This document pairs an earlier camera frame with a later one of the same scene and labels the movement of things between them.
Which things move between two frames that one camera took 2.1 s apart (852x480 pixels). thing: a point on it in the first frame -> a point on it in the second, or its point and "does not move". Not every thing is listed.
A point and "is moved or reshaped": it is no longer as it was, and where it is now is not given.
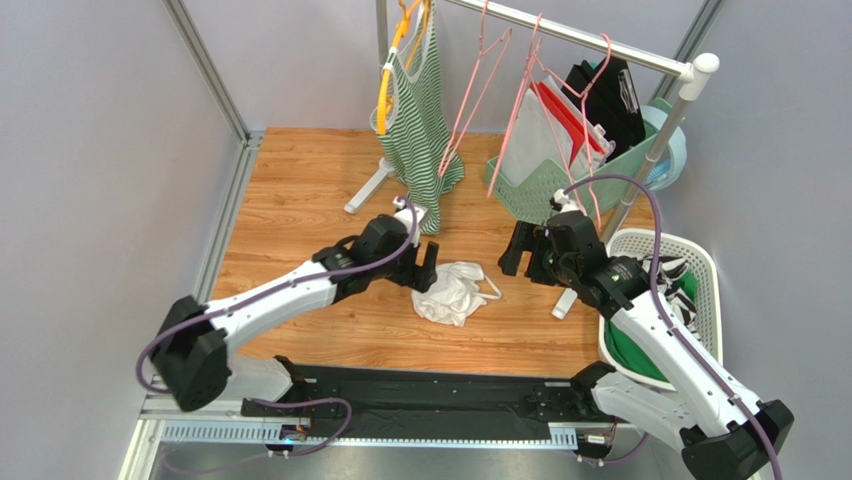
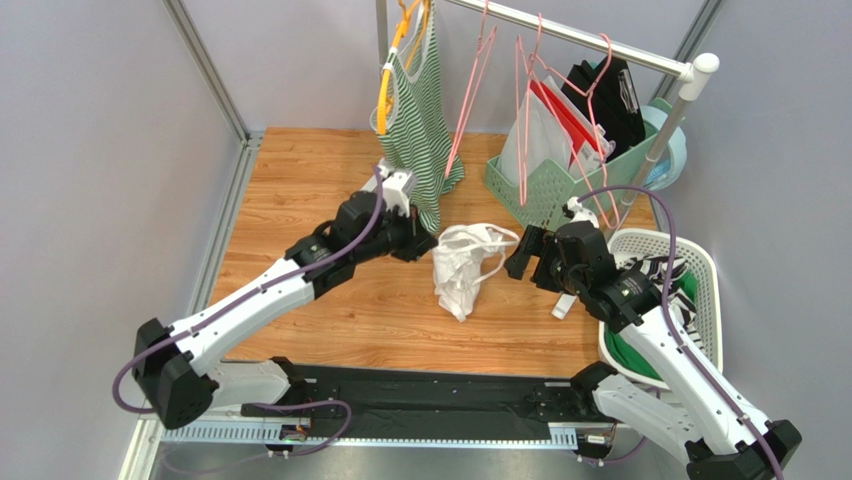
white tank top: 459,289 is moved or reshaped
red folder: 565,120 does not move
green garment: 624,347 does not move
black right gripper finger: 528,238 does not move
